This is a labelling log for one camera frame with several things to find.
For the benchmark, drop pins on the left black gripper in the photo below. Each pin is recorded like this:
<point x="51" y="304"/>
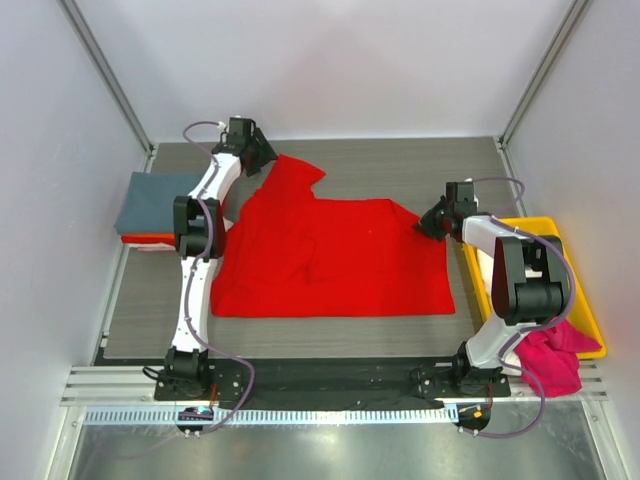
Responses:
<point x="256" y="151"/>

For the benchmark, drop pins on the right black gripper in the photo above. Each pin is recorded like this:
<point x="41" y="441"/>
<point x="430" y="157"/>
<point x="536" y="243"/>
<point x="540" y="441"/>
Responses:
<point x="435" y="221"/>

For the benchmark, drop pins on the red t shirt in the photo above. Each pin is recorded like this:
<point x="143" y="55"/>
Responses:
<point x="291" y="254"/>

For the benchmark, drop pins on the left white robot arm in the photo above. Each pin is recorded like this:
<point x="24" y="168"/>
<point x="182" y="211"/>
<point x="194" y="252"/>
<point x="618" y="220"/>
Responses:
<point x="186" y="372"/>

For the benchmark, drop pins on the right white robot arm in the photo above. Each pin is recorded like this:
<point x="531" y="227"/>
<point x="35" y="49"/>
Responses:
<point x="532" y="288"/>

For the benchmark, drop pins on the white t shirt in bin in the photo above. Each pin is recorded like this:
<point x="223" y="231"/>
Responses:
<point x="486" y="263"/>

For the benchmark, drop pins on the folded grey t shirt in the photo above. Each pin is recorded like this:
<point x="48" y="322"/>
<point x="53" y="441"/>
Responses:
<point x="148" y="205"/>

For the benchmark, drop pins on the folded orange t shirt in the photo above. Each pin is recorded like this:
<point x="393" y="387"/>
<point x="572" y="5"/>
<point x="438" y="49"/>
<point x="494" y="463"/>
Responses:
<point x="150" y="237"/>

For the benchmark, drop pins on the yellow plastic bin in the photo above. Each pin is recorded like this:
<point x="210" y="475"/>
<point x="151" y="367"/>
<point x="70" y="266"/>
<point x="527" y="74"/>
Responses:
<point x="580" y="317"/>

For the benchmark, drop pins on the magenta t shirt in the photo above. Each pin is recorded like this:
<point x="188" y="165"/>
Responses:
<point x="551" y="355"/>

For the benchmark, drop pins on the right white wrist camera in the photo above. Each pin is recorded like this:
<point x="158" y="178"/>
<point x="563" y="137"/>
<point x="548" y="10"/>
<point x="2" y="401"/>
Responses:
<point x="468" y="192"/>

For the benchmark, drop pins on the right aluminium frame post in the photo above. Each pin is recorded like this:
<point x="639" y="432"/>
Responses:
<point x="559" y="41"/>

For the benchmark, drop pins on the aluminium frame post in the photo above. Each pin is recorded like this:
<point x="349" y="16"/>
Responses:
<point x="83" y="31"/>
<point x="559" y="41"/>

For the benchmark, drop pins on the slotted cable duct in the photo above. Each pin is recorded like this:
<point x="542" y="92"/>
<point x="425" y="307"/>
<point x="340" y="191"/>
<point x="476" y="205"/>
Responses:
<point x="197" y="416"/>

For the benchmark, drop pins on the left aluminium frame post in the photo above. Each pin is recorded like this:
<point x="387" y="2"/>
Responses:
<point x="83" y="31"/>

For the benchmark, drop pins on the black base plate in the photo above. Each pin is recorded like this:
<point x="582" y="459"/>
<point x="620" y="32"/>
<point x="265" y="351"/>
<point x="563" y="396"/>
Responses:
<point x="341" y="384"/>

